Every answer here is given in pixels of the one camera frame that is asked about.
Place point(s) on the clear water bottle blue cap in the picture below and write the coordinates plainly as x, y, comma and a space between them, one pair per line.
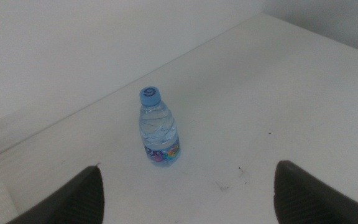
158, 130

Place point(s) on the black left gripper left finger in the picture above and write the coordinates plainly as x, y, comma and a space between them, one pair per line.
76, 202

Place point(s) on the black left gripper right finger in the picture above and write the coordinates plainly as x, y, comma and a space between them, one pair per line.
303, 199

